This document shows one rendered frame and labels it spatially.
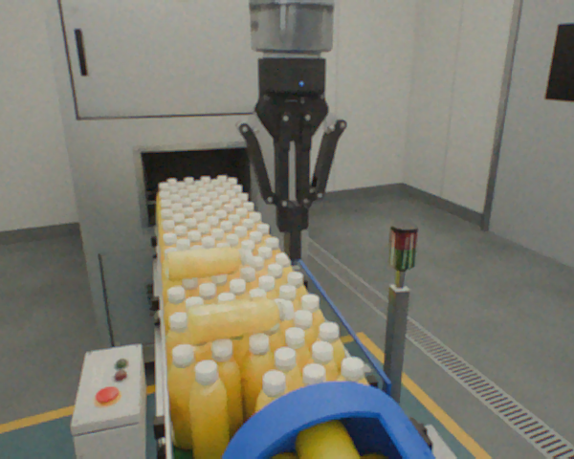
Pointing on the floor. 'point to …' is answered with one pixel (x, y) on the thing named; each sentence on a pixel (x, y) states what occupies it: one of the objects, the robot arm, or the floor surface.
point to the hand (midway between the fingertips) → (292, 229)
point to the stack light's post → (395, 338)
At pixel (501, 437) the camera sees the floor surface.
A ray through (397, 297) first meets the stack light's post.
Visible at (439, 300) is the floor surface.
